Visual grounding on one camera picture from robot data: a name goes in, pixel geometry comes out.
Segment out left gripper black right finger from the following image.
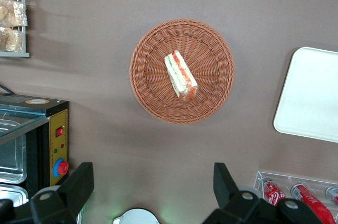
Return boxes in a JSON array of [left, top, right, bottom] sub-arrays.
[[202, 162, 280, 224]]

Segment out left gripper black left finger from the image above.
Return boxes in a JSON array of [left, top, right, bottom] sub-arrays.
[[30, 162, 95, 224]]

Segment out triangle sandwich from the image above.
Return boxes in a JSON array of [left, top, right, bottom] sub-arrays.
[[164, 50, 199, 104]]

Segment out cream plastic tray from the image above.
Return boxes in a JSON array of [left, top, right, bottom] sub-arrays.
[[273, 46, 338, 144]]

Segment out brown round wicker basket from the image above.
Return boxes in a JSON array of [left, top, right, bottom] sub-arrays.
[[129, 18, 236, 126]]

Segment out tray with rice snacks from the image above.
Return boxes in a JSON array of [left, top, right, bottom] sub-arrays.
[[0, 0, 30, 58]]

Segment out red cola bottle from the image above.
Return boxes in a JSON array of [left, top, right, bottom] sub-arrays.
[[291, 183, 336, 224], [325, 184, 338, 206], [262, 178, 288, 206]]

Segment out black food warmer cabinet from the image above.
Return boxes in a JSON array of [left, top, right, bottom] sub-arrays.
[[0, 93, 70, 209]]

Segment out stainless steel pan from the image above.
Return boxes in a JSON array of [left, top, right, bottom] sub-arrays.
[[0, 134, 27, 185], [0, 184, 29, 208]]

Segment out clear acrylic bottle rack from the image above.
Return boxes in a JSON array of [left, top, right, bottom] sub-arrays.
[[253, 170, 338, 224]]

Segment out clear bag of crackers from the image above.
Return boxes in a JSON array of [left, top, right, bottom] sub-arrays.
[[0, 26, 24, 53], [0, 0, 29, 27]]

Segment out black warmer power cable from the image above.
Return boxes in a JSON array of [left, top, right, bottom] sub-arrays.
[[0, 83, 14, 95]]

